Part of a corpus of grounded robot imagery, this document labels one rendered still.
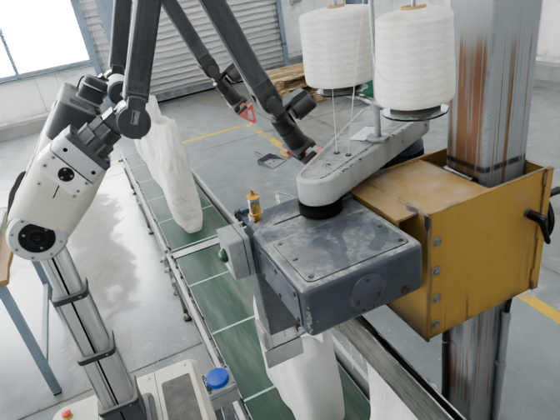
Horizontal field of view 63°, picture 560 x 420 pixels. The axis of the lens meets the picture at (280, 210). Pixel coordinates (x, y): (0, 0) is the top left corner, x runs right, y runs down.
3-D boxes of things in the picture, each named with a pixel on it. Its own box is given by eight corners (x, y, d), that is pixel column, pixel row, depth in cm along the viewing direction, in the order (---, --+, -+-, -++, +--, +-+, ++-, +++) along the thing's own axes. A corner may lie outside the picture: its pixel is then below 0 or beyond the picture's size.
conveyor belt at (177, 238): (127, 161, 462) (124, 152, 458) (165, 151, 474) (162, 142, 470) (177, 266, 278) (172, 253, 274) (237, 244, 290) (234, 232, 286)
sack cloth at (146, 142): (148, 177, 390) (122, 92, 356) (173, 170, 397) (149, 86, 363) (160, 196, 351) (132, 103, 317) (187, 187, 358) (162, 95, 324)
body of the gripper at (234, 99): (241, 96, 186) (229, 82, 182) (248, 101, 177) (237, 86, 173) (229, 107, 186) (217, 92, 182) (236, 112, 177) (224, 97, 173)
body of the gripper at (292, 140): (301, 135, 136) (288, 117, 132) (317, 145, 128) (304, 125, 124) (284, 149, 136) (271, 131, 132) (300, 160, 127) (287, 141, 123)
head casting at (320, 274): (257, 318, 109) (232, 207, 95) (347, 281, 116) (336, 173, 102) (318, 412, 84) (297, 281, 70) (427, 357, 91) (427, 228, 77)
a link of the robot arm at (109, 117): (97, 120, 111) (97, 125, 107) (127, 90, 111) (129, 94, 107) (126, 146, 116) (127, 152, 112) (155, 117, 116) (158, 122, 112)
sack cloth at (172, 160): (167, 210, 328) (137, 111, 295) (196, 201, 334) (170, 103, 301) (179, 238, 289) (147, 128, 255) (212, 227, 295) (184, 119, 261)
